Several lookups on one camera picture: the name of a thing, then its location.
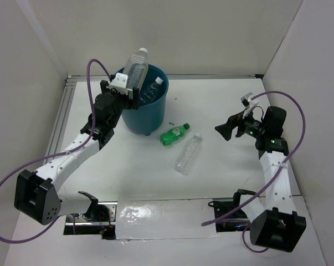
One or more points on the large clear bottle front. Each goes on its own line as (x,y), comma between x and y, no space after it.
(136,69)

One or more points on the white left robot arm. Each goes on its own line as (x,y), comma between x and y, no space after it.
(37,192)

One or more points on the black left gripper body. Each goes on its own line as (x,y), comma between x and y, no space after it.
(121,101)

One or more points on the white front cover panel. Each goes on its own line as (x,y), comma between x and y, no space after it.
(170,219)

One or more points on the green plastic bottle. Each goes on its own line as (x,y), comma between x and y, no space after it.
(174,134)

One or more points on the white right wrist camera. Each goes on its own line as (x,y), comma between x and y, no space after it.
(250,102)

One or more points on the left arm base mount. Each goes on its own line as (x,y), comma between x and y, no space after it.
(99,219)

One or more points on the teal plastic bin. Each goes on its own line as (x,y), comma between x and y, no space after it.
(148,118)

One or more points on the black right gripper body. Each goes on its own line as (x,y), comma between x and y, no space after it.
(254,127)

